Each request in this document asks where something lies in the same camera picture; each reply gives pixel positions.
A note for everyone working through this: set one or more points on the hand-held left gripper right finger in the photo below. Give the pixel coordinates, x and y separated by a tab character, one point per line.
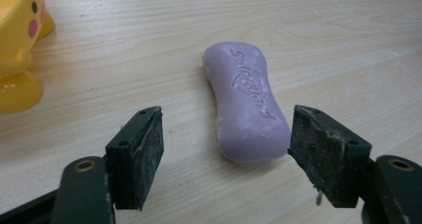
326	157

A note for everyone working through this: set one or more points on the yellow duck-shaped soap dish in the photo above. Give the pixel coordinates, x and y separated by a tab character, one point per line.
18	48

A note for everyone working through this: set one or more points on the purple soap bar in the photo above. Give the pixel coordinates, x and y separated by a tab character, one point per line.
247	104

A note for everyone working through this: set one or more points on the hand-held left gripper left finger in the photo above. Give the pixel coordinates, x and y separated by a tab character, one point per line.
134	157

